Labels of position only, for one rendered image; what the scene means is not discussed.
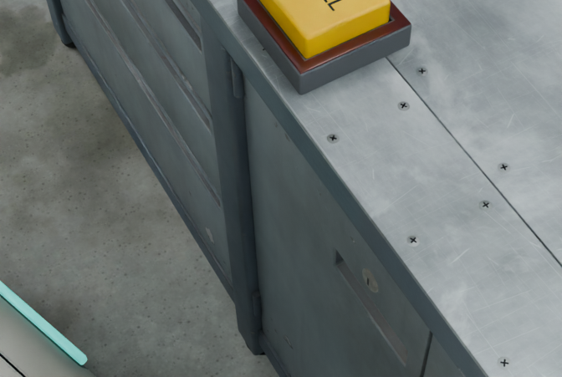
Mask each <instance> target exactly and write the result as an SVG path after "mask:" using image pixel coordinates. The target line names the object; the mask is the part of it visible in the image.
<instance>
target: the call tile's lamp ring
mask: <svg viewBox="0 0 562 377"><path fill-rule="evenodd" d="M243 1H244V2H245V3H246V4H247V5H248V7H249V8H250V9H251V11H252V12H253V14H254V15H255V16H256V17H257V19H258V20H259V22H260V23H261V24H262V25H263V26H264V28H265V29H266V30H267V31H268V33H269V34H270V36H271V37H272V38H273V40H274V41H275V42H276V44H277V45H278V46H279V47H280V48H281V50H282V51H283V52H284V54H285V55H286V56H287V58H288V59H289V61H290V62H291V63H292V64H293V66H294V67H295V68H296V69H297V70H298V72H299V73H300V74H303V73H305V72H308V71H310V70H311V69H314V68H317V67H319V66H320V65H322V64H326V63H328V62H329V61H331V60H333V59H337V58H338V57H340V56H342V55H344V54H347V53H349V52H351V51H353V50H356V49H358V48H360V47H362V46H364V45H367V44H368V43H371V42H373V41H376V40H377V39H379V38H382V37H385V36H386V35H388V34H390V33H393V32H395V31H397V30H399V29H401V28H404V27H406V26H408V25H410V24H411V23H410V22H409V20H408V19H407V18H406V17H405V16H404V15H403V14H402V12H401V11H400V10H399V9H398V8H397V7H396V5H395V4H394V3H393V2H392V1H391V0H390V2H391V5H390V15H391V16H392V17H393V18H394V19H395V21H393V22H391V23H388V24H386V25H384V26H382V27H379V28H377V29H375V30H373V31H370V32H368V33H366V34H364V35H361V36H359V37H358V38H355V39H352V40H350V41H349V42H347V43H343V44H341V45H340V46H338V47H336V48H332V49H331V50H329V51H327V52H324V53H322V54H320V55H318V56H315V57H313V58H311V59H309V60H306V61H304V60H303V59H302V58H301V56H300V55H299V54H298V52H297V51H296V50H295V48H294V47H293V46H292V44H291V43H290V42H289V41H288V40H287V39H286V37H285V36H284V34H283V33H282V32H281V31H280V29H279V28H278V26H277V25H276V24H275V23H274V21H273V20H272V19H271V17H269V15H268V14H267V13H266V11H265V10H264V9H263V7H262V6H261V5H260V3H259V2H258V1H257V0H243Z"/></svg>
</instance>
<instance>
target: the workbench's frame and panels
mask: <svg viewBox="0 0 562 377"><path fill-rule="evenodd" d="M46 1H47V4H48V7H49V12H50V15H51V18H52V21H53V24H54V28H55V30H56V31H57V33H58V35H59V36H60V38H61V41H62V43H63V44H64V45H65V46H67V47H69V48H77V49H78V50H79V52H80V54H81V56H82V57H83V59H84V61H85V62H86V63H87V65H88V67H89V69H90V70H91V72H92V74H93V75H94V77H95V78H96V80H97V81H98V83H99V85H100V87H101V88H102V90H103V91H104V92H105V95H106V96H107V98H108V100H109V101H110V102H111V104H112V106H113V107H114V109H115V111H116V113H117V114H118V116H119V117H120V119H121V121H122V122H123V124H124V125H125V127H126V129H127V130H128V132H129V133H130V135H131V137H132V139H133V140H134V142H135V143H136V145H137V146H138V148H139V150H140V152H141V154H142V155H143V156H144V157H145V159H146V161H147V163H148V164H149V166H150V168H151V169H152V171H153V172H154V174H155V175H156V178H157V179H158V181H159V182H160V183H161V185H162V187H163V189H164V190H165V192H166V194H167V195H168V196H169V198H170V200H171V202H172V204H173V205H174V207H175V208H176V210H177V211H178V213H179V215H180V216H181V218H182V220H183V221H184V222H185V224H186V226H187V228H188V229H189V231H190V233H191V234H192V236H193V237H194V239H195V240H196V242H197V244H198V246H199V247H200V248H201V250H202V252H203V254H204V255H205V257H206V259H207V260H208V261H209V263H210V265H211V266H212V269H213V270H214V272H215V273H216V275H217V276H218V278H219V279H220V281H221V283H222V285H223V287H225V289H226V290H227V293H228V294H229V296H230V298H231V299H232V301H233V302H234V304H235V308H236V315H237V321H238V331H239V332H240V334H241V335H242V336H243V339H244V340H245V343H246V345H247V347H248V348H249V349H250V350H251V351H252V353H253V354H254V355H267V357H268V359H269V361H270V363H271V364H272V366H273V367H274V369H275V370H276V372H277V374H278V376H279V377H486V376H485V375H484V373H483V372H482V371H481V370H480V369H479V367H478V366H477V364H476V363H475V361H474V360H473V358H472V357H471V356H470V354H469V353H468V352H467V351H466V350H465V348H464V347H463V346H462V344H461V342H460V341H459V340H458V338H457V337H456V335H455V334H454V333H453V331H451V329H450V328H449V327H448V325H447V324H446V322H445V321H444V319H443V318H442V316H441V315H440V314H439V312H438V311H437V310H436V309H435V308H434V306H433V305H432V303H431V302H430V300H429V299H428V298H427V296H426V295H425V293H424V292H423V291H422V290H421V289H420V287H419V286H418V285H417V283H416V281H415V280H414V279H413V277H412V276H411V274H410V273H409V272H408V271H407V270H406V268H405V267H404V266H403V264H402V263H401V261H400V260H399V258H398V257H397V256H396V254H395V253H394V252H393V251H392V250H391V248H390V247H389V245H388V244H387V243H386V241H385V239H384V238H383V237H382V235H381V234H380V233H379V232H378V231H377V229H376V228H375V226H374V225H373V224H372V222H371V221H370V219H369V218H368V216H367V215H366V214H365V213H364V212H363V210H362V209H361V208H360V206H359V205H358V203H357V202H356V201H355V199H354V197H353V196H352V195H351V194H350V193H349V191H348V190H347V189H346V187H345V186H344V184H343V183H342V182H341V180H340V179H339V177H338V176H337V175H336V174H335V172H334V171H333V170H332V168H331V167H330V165H329V164H328V163H327V161H326V160H325V159H324V157H323V156H322V155H321V154H320V152H319V151H318V149H317V148H316V147H315V145H314V144H313V142H312V141H311V140H310V138H309V137H308V136H307V135H306V133H305V132H304V130H303V129H302V128H301V126H300V125H299V123H298V122H297V121H296V119H295V118H294V117H293V116H292V114H291V113H290V112H289V110H288V109H287V107H286V106H285V105H284V103H283V102H282V100H281V99H280V98H279V97H278V95H277V94H276V93H275V91H274V90H273V88H272V87H271V86H270V84H269V83H268V81H267V80H266V79H265V78H264V77H263V75H262V74H261V72H260V71H259V70H258V68H257V67H256V65H255V64H254V63H253V61H252V60H251V59H250V58H249V57H248V55H247V53H246V52H245V51H244V49H243V48H242V46H241V45H240V44H239V42H238V41H237V40H236V39H235V38H234V36H233V35H232V33H231V32H230V30H229V29H228V28H227V26H226V25H225V23H224V22H223V21H222V20H221V19H220V17H219V16H218V15H217V13H216V11H215V10H214V9H213V7H212V6H211V4H210V3H209V2H208V0H46Z"/></svg>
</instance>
